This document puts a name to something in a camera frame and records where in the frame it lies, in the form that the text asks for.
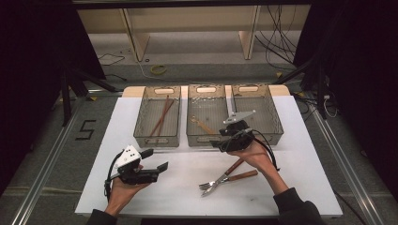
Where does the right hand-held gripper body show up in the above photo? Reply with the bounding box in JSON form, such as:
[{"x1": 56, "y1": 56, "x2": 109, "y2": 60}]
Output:
[{"x1": 222, "y1": 110, "x2": 256, "y2": 153}]

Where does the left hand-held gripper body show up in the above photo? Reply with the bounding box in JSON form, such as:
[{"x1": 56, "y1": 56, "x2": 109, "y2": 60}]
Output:
[{"x1": 109, "y1": 144, "x2": 159, "y2": 186}]

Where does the small wooden spoon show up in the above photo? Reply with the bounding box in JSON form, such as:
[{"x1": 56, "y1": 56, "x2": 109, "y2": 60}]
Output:
[{"x1": 190, "y1": 115, "x2": 219, "y2": 136}]

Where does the transparent grey plastic bin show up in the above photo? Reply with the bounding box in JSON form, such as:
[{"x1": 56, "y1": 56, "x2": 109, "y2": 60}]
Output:
[
  {"x1": 186, "y1": 83, "x2": 232, "y2": 147},
  {"x1": 133, "y1": 85, "x2": 182, "y2": 148},
  {"x1": 231, "y1": 83, "x2": 284, "y2": 146}
]

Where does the wooden-handled table knife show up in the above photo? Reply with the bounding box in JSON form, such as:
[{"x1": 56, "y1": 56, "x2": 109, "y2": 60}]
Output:
[{"x1": 201, "y1": 157, "x2": 246, "y2": 198}]

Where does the wooden-handled fork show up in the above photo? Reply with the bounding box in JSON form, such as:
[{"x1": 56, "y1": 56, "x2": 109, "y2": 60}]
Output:
[{"x1": 198, "y1": 169, "x2": 259, "y2": 192}]

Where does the person's right hand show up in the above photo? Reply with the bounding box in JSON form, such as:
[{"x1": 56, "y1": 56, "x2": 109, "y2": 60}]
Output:
[{"x1": 227, "y1": 142, "x2": 277, "y2": 180}]

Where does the person's left hand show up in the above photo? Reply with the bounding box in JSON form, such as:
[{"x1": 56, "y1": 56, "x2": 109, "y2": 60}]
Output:
[{"x1": 104, "y1": 179, "x2": 150, "y2": 217}]

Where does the white table sheet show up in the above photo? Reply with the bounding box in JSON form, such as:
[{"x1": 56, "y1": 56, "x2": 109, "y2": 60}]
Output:
[{"x1": 74, "y1": 95, "x2": 344, "y2": 218}]

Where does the yellow tape roll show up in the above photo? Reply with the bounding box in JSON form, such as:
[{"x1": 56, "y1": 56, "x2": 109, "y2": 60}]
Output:
[{"x1": 150, "y1": 64, "x2": 168, "y2": 76}]

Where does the black metal stand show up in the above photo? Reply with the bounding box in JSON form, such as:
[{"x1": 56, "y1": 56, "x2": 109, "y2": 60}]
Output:
[{"x1": 274, "y1": 58, "x2": 329, "y2": 120}]

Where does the black tripod stand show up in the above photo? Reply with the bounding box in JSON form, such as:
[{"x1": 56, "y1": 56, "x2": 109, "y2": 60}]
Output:
[{"x1": 60, "y1": 66, "x2": 117, "y2": 127}]

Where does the black curtain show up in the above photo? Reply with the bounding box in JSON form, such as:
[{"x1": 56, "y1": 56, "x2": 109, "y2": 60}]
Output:
[
  {"x1": 0, "y1": 0, "x2": 106, "y2": 195},
  {"x1": 293, "y1": 0, "x2": 398, "y2": 202}
]

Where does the left hand-held gripper cable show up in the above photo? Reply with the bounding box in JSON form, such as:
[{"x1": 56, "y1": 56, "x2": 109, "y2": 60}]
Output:
[{"x1": 103, "y1": 150, "x2": 125, "y2": 201}]

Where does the hand-held gripper cable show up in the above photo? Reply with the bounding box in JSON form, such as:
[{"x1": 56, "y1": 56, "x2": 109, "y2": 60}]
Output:
[
  {"x1": 103, "y1": 150, "x2": 125, "y2": 201},
  {"x1": 247, "y1": 128, "x2": 281, "y2": 173}
]

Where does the right hand-held gripper cable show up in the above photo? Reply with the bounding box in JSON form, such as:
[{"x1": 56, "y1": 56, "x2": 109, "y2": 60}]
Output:
[{"x1": 247, "y1": 128, "x2": 281, "y2": 173}]

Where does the white floor cable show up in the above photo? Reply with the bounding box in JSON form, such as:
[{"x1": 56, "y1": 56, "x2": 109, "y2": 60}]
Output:
[{"x1": 127, "y1": 49, "x2": 189, "y2": 83}]

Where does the aluminium floor rail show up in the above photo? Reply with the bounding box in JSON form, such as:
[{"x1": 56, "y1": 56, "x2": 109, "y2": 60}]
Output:
[
  {"x1": 10, "y1": 89, "x2": 124, "y2": 225},
  {"x1": 307, "y1": 93, "x2": 377, "y2": 225}
]

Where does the white cable loop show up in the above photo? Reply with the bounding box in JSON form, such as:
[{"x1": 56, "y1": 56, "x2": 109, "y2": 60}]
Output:
[{"x1": 323, "y1": 94, "x2": 340, "y2": 119}]

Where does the thin black floor cable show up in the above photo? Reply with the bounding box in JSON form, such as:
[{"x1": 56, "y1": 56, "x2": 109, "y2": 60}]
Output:
[{"x1": 96, "y1": 52, "x2": 126, "y2": 67}]

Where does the bundle of black cables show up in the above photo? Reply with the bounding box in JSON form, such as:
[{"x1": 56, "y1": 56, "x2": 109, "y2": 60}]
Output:
[{"x1": 254, "y1": 4, "x2": 299, "y2": 71}]

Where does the light wooden furniture frame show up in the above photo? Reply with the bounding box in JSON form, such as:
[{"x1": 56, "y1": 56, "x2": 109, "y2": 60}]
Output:
[{"x1": 76, "y1": 4, "x2": 311, "y2": 62}]

